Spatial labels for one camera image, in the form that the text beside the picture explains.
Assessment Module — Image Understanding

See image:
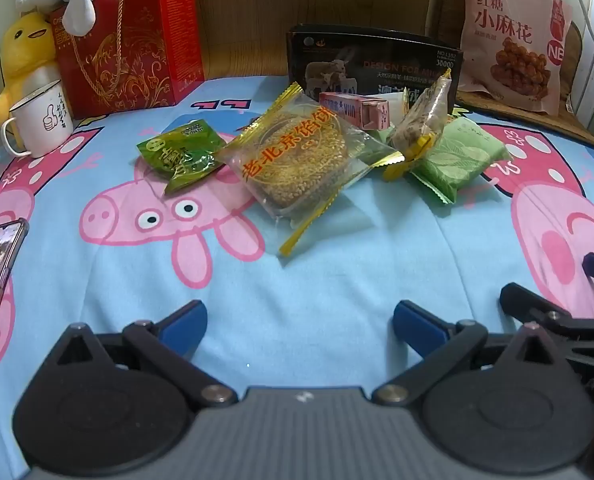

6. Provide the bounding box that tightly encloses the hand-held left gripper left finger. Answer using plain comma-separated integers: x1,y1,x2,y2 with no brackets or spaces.
42,300,239,407

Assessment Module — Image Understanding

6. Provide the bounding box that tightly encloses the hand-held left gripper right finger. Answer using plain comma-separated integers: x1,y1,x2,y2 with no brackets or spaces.
372,300,572,407

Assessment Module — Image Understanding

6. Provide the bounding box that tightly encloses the light green pastry packet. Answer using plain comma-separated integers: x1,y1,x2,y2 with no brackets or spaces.
411,116,512,205

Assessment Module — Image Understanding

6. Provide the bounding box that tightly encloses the small green snack packet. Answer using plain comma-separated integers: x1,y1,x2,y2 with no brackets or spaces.
137,119,225,197

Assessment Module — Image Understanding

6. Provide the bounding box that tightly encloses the clear sesame cake packet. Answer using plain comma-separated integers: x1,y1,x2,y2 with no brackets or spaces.
214,81,405,257

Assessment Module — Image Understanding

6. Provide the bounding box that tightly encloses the clear yellow-edged snack packet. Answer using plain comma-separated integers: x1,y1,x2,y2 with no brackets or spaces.
383,71,452,181

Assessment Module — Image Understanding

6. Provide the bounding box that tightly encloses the pink candy carton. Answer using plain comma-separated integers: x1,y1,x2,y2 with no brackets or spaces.
319,91,393,131

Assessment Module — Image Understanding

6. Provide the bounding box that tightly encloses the black cardboard box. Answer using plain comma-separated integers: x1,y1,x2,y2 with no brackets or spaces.
286,25,464,116

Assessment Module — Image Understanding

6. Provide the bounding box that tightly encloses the cartoon pig bedsheet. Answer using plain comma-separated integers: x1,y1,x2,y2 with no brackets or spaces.
0,76,594,480

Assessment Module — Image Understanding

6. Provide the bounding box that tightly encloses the white enamel mug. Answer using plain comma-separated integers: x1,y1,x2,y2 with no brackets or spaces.
1,80,74,159

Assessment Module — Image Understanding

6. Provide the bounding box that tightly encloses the large pink snack bag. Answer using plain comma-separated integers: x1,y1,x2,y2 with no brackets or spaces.
457,0,575,116

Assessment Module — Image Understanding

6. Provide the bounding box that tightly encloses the red gift box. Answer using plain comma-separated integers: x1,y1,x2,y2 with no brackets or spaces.
52,0,205,120

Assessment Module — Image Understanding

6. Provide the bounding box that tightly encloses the yellow duck plush toy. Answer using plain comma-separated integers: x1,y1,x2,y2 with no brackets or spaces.
0,12,65,128

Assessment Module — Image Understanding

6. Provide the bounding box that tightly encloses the wooden headboard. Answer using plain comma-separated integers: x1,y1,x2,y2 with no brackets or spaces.
192,0,438,83

